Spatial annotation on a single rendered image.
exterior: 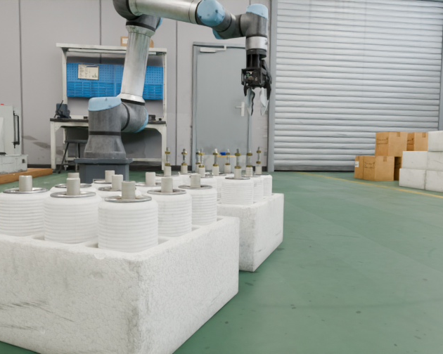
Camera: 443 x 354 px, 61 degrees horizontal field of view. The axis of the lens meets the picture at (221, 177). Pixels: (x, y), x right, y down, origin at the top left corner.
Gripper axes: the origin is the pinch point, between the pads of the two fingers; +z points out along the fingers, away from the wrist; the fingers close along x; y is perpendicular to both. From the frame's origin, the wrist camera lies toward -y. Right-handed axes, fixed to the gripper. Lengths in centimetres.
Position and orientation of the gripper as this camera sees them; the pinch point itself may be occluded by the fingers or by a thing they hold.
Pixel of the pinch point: (257, 112)
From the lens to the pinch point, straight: 135.7
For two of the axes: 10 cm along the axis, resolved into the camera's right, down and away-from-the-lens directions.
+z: -0.1, 10.0, 0.7
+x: 9.2, 0.4, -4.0
